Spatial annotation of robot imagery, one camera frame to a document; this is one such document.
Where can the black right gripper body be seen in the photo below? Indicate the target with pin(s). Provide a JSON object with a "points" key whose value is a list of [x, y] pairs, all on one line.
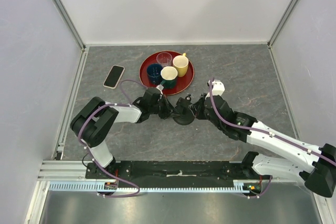
{"points": [[214, 120]]}

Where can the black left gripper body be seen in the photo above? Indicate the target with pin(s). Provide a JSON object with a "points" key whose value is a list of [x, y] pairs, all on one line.
{"points": [[161, 105]]}

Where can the black phone stand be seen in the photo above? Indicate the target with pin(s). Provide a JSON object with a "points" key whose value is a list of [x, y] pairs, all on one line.
{"points": [[185, 115]]}

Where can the black smartphone pink case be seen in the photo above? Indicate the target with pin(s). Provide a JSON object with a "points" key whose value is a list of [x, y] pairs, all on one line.
{"points": [[114, 76]]}

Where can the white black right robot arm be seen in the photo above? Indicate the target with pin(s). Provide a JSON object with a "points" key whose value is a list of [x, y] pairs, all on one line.
{"points": [[318, 163]]}

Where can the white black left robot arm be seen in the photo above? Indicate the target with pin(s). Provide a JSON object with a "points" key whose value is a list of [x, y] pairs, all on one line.
{"points": [[92, 124]]}

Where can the red round tray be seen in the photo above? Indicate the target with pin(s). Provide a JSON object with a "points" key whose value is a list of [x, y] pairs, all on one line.
{"points": [[182, 82]]}

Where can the dark blue mug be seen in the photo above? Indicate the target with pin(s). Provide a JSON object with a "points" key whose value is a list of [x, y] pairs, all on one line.
{"points": [[154, 73]]}

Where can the green mug cream inside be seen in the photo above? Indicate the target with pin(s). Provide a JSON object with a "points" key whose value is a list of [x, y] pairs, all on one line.
{"points": [[169, 77]]}

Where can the clear drinking glass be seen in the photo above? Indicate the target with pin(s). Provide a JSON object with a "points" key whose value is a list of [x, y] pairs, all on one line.
{"points": [[164, 59]]}

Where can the yellow mug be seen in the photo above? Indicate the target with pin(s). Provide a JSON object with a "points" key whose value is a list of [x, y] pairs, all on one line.
{"points": [[180, 63]]}

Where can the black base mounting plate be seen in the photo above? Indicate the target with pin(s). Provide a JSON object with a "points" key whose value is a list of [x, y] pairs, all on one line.
{"points": [[180, 172]]}

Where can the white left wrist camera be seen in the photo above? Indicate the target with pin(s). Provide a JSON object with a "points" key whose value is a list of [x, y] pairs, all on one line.
{"points": [[160, 87]]}

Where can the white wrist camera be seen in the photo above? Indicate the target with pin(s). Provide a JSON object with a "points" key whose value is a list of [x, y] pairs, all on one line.
{"points": [[217, 87], [160, 87]]}

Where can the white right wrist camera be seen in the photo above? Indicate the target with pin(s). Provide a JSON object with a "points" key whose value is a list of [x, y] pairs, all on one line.
{"points": [[217, 87]]}

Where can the blue slotted cable duct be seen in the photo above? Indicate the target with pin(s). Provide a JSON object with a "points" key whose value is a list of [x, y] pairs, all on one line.
{"points": [[233, 186]]}

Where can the aluminium front frame rail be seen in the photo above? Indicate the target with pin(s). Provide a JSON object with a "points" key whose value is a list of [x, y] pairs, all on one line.
{"points": [[61, 171]]}

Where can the aluminium frame corner post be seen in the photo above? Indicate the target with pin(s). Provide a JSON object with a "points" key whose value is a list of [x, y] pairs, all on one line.
{"points": [[288, 11]]}

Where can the left aluminium frame post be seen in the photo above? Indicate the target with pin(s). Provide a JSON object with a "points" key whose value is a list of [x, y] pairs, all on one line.
{"points": [[69, 23]]}

